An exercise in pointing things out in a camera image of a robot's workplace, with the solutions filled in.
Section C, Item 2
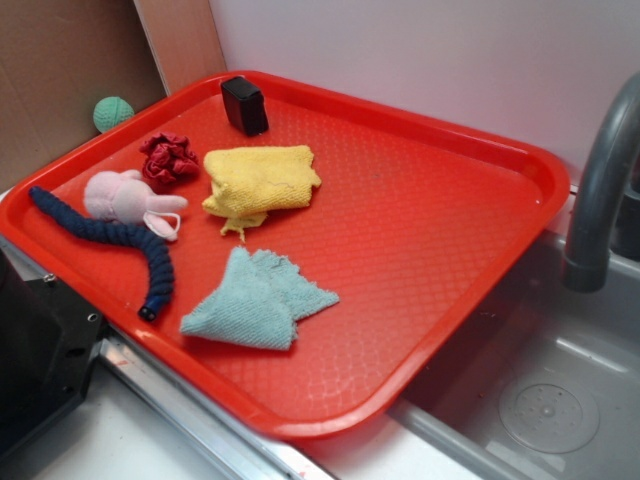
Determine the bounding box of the yellow knitted cloth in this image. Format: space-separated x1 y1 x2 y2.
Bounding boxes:
202 145 322 241

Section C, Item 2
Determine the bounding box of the red plastic tray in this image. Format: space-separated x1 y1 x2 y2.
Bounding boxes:
1 72 569 440

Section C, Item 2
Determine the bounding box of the green rubber ball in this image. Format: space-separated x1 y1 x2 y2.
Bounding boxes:
93 96 135 133

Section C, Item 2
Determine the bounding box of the pink plush toy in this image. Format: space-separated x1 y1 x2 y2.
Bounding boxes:
83 170 188 242

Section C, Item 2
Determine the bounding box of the dark blue braided rope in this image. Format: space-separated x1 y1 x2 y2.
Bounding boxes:
28 185 176 322

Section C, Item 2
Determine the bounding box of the grey plastic sink basin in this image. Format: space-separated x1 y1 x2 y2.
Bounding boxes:
390 234 639 479

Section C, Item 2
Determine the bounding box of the crumpled red fabric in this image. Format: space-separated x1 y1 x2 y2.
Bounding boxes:
139 132 200 185

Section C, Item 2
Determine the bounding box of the brown cardboard panel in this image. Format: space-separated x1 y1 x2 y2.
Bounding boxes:
1 1 226 190

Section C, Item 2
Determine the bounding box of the light blue cloth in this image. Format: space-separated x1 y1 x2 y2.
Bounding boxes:
180 247 340 351

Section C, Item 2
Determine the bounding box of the small black box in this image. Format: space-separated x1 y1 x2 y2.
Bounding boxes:
221 76 269 137

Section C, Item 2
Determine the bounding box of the grey toy faucet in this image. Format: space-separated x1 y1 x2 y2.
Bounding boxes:
561 74 639 293

